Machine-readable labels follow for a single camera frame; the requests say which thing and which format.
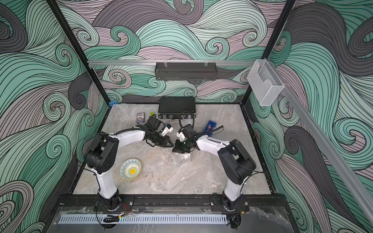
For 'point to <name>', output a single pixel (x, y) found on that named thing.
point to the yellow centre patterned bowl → (130, 169)
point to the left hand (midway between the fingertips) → (173, 144)
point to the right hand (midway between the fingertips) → (171, 151)
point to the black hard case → (177, 108)
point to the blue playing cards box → (141, 118)
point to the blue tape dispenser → (210, 126)
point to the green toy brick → (151, 113)
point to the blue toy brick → (112, 103)
